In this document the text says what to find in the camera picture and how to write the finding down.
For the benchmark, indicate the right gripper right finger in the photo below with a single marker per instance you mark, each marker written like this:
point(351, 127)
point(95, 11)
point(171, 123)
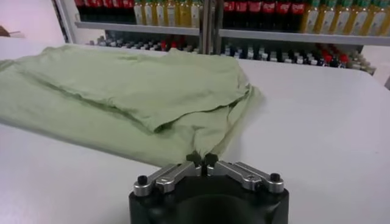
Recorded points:
point(243, 176)

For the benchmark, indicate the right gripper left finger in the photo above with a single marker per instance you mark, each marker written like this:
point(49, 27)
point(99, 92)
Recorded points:
point(170, 178)

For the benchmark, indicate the light green polo shirt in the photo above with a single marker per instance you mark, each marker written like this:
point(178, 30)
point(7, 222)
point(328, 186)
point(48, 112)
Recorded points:
point(122, 91)

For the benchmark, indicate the white drink display shelf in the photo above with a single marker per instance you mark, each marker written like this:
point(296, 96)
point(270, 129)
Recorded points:
point(304, 37)
point(137, 29)

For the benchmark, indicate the red cap cola bottle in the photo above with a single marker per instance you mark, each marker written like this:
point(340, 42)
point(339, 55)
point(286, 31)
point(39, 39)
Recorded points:
point(283, 15)
point(129, 12)
point(108, 12)
point(99, 12)
point(297, 15)
point(242, 15)
point(229, 15)
point(255, 15)
point(119, 12)
point(79, 12)
point(269, 15)
point(89, 12)

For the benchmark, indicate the yellow drink bottle green cap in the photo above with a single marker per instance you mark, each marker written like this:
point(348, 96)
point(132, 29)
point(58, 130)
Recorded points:
point(310, 18)
point(326, 18)
point(139, 13)
point(376, 18)
point(149, 13)
point(387, 21)
point(185, 13)
point(358, 18)
point(173, 13)
point(196, 13)
point(342, 18)
point(161, 13)

